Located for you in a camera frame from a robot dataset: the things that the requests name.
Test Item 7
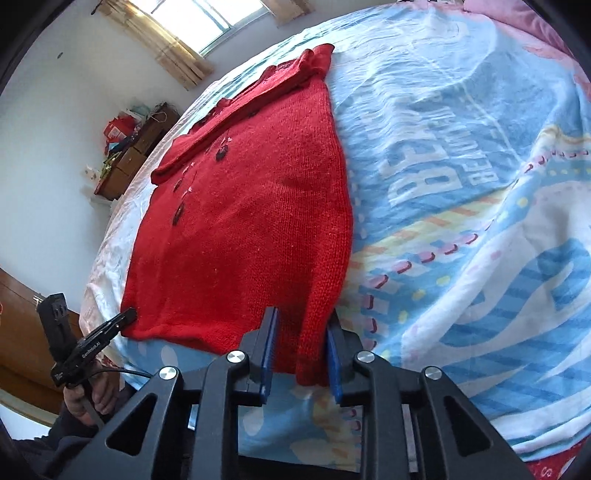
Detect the beige patterned curtain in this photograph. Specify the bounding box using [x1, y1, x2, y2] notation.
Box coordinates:
[99, 0, 215, 90]
[261, 0, 315, 14]

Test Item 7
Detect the red knitted sweater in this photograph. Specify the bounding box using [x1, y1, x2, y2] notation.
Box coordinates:
[121, 44, 354, 387]

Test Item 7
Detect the red gift bag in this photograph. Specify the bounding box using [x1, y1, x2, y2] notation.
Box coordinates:
[104, 117, 134, 144]

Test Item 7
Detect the black cable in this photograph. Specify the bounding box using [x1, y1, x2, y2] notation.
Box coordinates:
[90, 367, 155, 380]

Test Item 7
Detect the person's left forearm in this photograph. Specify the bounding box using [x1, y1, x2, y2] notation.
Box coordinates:
[14, 406, 100, 480]

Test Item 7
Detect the sliding glass window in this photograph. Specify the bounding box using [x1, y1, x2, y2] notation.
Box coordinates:
[148, 0, 273, 56]

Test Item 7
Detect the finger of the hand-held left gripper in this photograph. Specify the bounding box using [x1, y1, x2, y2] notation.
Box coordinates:
[95, 308, 138, 342]

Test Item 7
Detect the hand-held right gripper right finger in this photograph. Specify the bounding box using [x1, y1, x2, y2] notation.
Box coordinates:
[327, 310, 536, 480]

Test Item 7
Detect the person's left hand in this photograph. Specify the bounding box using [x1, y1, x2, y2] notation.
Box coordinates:
[64, 364, 122, 428]

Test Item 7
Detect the blue printed bedsheet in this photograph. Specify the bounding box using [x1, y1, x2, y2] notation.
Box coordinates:
[78, 0, 591, 472]

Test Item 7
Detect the red printed underblanket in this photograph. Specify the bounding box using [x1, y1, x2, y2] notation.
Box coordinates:
[526, 455, 571, 480]

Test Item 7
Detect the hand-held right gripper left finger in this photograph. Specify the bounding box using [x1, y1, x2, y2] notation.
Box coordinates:
[58, 305, 280, 480]

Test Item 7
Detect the brown wooden desk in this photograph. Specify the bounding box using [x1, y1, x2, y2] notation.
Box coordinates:
[93, 108, 180, 200]

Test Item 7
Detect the brown wooden cabinet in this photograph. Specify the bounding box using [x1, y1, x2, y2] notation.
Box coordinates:
[0, 268, 90, 414]

